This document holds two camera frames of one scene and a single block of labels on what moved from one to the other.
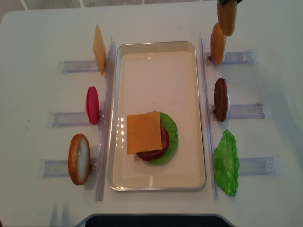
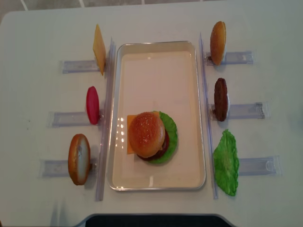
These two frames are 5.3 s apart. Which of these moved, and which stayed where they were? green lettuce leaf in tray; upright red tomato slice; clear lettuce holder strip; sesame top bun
Moved: sesame top bun
Stayed: green lettuce leaf in tray; clear lettuce holder strip; upright red tomato slice
